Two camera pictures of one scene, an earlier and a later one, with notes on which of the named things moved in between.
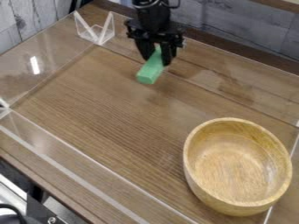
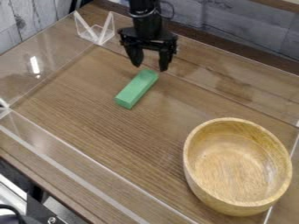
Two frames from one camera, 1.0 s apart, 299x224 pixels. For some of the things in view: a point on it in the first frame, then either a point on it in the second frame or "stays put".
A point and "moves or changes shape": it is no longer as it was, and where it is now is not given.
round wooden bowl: [238, 164] stays put
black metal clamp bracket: [37, 213] stays put
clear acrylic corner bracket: [96, 33] stays put
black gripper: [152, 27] -> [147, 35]
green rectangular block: [148, 73] moves or changes shape
